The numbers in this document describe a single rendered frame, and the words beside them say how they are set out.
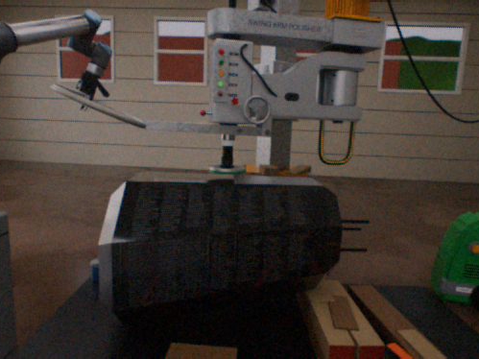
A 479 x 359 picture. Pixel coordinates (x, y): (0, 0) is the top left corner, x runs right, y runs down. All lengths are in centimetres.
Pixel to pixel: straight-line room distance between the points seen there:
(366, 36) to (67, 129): 774
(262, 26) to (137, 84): 655
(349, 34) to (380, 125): 613
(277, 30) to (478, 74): 734
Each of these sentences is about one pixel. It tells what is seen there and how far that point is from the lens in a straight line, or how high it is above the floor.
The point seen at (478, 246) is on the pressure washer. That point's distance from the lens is 262.
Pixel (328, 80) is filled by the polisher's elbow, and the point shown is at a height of 139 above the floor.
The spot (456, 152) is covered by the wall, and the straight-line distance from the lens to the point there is 878.
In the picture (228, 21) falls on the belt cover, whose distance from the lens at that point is 186.
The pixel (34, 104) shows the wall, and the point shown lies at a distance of 942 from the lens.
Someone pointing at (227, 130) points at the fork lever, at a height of 108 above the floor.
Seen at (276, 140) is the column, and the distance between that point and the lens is 253.
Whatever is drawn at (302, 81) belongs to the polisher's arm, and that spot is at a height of 136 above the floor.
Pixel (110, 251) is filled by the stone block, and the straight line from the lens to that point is 164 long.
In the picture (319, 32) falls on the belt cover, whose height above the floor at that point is 162.
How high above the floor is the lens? 113
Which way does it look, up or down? 9 degrees down
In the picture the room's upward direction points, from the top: 2 degrees clockwise
